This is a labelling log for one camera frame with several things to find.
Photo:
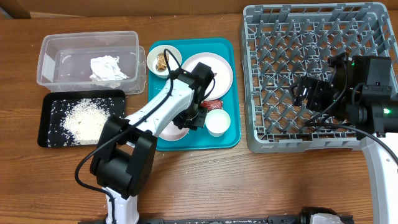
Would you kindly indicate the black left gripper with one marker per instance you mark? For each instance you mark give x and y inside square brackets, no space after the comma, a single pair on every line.
[199,121]

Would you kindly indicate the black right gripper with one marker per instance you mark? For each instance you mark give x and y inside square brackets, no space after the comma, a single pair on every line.
[318,89]

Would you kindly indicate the red foil snack wrapper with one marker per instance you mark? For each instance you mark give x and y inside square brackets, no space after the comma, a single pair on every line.
[213,104]

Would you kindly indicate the pink bowl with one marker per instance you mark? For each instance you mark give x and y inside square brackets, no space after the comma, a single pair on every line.
[173,133]

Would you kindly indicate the small white bowl with scraps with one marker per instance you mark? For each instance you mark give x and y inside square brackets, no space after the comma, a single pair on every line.
[156,62]

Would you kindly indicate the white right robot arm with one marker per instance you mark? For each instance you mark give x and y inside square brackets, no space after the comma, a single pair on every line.
[359,95]

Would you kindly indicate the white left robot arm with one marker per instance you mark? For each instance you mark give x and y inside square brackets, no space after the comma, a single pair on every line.
[125,150]

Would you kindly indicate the grey dishwasher rack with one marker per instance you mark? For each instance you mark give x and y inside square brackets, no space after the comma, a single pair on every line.
[281,43]

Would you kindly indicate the teal plastic tray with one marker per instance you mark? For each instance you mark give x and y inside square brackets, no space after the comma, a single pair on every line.
[201,138]

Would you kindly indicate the pale green cup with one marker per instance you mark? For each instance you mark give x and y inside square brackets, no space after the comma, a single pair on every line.
[217,122]

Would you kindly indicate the white round plate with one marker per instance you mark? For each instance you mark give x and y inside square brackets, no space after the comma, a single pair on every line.
[219,66]

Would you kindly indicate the crumpled white tissue in bin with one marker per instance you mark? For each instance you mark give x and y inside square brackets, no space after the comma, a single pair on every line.
[106,68]

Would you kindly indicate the spilled white rice pile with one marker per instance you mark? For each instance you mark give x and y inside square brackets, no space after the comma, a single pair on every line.
[83,122]

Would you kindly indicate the clear plastic bin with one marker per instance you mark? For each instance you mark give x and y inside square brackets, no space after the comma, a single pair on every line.
[64,61]

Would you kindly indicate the black tray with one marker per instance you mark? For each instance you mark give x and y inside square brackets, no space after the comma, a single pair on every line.
[56,104]

